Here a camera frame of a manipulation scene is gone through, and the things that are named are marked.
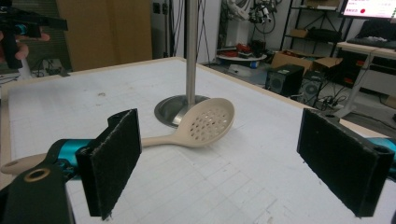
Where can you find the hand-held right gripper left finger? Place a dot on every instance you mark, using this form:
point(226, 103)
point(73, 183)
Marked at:
point(109, 168)

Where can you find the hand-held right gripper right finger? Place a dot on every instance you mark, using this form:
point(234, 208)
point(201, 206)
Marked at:
point(339, 165)

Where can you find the beige slotted spoon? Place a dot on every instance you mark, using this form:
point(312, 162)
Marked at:
point(211, 124)

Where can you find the white power strip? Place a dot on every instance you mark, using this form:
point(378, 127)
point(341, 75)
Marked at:
point(333, 106)

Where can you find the black computer case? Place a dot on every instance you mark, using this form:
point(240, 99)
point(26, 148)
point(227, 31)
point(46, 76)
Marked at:
point(313, 88)

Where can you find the brown board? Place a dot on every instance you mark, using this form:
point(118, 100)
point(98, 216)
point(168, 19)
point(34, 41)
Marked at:
point(106, 31)

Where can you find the black speaker box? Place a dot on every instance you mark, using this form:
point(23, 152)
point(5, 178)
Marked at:
point(283, 79)

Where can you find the small cardboard box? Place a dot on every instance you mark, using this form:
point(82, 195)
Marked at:
point(327, 63)

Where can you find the large cardboard box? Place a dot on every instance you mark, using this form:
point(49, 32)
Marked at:
point(289, 60)

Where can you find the white desk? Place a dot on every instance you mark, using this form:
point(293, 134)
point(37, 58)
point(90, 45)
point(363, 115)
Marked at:
point(367, 49)

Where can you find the black keyboard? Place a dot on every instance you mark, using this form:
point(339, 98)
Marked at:
point(370, 43)

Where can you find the black bag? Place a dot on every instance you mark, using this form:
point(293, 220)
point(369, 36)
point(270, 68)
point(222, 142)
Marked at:
point(323, 34)

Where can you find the round white platform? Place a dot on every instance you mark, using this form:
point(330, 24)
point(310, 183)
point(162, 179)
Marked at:
point(241, 58)

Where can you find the metal stand with round base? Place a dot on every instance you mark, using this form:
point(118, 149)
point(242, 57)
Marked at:
point(191, 46)

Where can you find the black metal shelf rack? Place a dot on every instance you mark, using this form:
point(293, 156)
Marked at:
point(292, 18)

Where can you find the computer monitor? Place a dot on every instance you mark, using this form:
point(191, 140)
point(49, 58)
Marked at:
point(370, 7)

